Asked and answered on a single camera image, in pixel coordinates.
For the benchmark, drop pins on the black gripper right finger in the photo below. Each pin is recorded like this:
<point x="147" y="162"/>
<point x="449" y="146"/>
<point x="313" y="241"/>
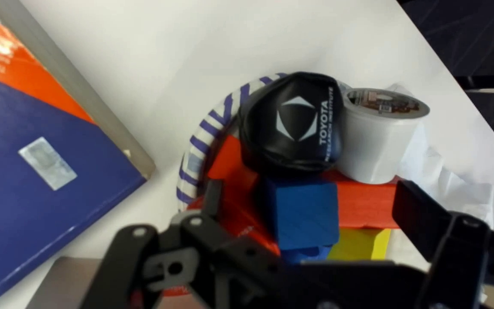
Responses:
<point x="442" y="229"/>

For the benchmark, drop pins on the blue wooden block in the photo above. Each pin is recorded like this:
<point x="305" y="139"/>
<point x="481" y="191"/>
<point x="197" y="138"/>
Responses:
<point x="303" y="215"/>

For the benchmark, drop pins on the colourful block set box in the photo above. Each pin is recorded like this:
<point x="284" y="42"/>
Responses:
<point x="35" y="165"/>

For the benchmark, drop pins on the yellow wooden block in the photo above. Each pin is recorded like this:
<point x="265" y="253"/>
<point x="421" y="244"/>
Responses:
<point x="361" y="246"/>

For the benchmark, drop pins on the black Toyota hacky sack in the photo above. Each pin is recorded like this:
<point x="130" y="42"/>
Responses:
<point x="293" y="126"/>

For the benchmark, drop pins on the red wooden block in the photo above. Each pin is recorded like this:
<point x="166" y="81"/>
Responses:
<point x="368" y="199"/>

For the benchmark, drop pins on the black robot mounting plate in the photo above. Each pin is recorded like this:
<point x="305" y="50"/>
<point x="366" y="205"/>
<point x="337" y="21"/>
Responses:
<point x="476" y="62"/>

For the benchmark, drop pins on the white coffee pod cup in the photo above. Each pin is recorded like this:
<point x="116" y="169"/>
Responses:
<point x="377" y="138"/>

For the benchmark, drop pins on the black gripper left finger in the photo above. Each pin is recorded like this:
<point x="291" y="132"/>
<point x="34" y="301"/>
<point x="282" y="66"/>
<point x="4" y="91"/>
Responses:
<point x="214" y="199"/>

